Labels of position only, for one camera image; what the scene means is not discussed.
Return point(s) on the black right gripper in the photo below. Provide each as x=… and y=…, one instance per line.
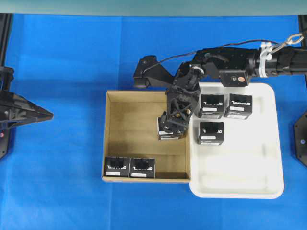
x=182, y=97

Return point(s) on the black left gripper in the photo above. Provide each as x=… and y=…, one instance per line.
x=8, y=119

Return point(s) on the black box with white label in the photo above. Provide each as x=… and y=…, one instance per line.
x=162, y=135

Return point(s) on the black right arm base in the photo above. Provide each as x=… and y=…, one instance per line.
x=300, y=137

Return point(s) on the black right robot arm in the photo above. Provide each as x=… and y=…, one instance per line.
x=234, y=67

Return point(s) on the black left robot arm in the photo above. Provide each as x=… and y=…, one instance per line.
x=5, y=27

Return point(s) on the black box tray lower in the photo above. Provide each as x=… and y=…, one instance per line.
x=211, y=133

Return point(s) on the black box tray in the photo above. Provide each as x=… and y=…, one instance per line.
x=211, y=133
x=239, y=106
x=211, y=106

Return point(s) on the black box tray top left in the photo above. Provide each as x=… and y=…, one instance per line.
x=211, y=106

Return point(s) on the brown cardboard box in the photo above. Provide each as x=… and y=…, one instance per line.
x=131, y=130

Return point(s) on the black box middle in carton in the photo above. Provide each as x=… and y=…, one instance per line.
x=142, y=168

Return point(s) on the black box in carton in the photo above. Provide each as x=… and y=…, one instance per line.
x=142, y=168
x=116, y=166

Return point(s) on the black box tray top right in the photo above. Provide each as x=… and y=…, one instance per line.
x=239, y=106

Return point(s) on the black box left in carton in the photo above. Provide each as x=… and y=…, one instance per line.
x=116, y=166

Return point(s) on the blue table cloth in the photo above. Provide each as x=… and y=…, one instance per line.
x=51, y=178

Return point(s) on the white plastic tray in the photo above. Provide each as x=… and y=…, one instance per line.
x=248, y=164

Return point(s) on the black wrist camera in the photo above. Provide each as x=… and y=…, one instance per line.
x=149, y=73

